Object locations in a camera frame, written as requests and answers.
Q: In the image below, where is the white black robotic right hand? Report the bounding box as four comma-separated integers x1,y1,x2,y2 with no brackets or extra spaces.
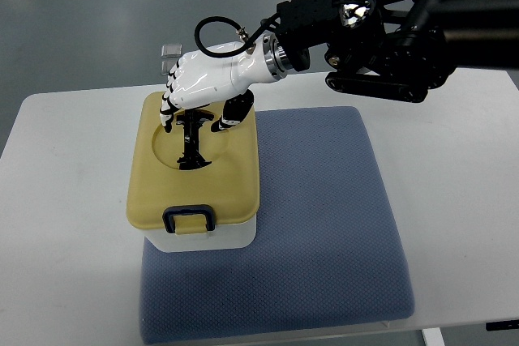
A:
160,35,292,132

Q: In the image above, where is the white table leg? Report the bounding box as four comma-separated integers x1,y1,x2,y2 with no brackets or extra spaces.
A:
422,327,445,346

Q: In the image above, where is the black table control panel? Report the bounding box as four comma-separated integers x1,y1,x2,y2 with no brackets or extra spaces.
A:
486,320,519,331

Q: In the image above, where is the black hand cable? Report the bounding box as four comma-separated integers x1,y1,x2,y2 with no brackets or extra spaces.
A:
194,16,281,58

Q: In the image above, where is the white storage box base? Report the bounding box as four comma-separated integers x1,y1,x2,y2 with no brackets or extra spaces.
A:
142,215,257,253

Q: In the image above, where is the yellow storage box lid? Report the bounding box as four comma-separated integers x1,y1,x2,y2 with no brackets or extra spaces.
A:
127,92,260,234

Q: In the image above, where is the blue grey fabric cushion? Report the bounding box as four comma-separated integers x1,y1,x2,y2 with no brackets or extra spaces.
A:
139,107,414,344

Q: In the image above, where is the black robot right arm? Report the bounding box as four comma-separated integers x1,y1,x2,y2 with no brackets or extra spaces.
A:
271,0,518,103

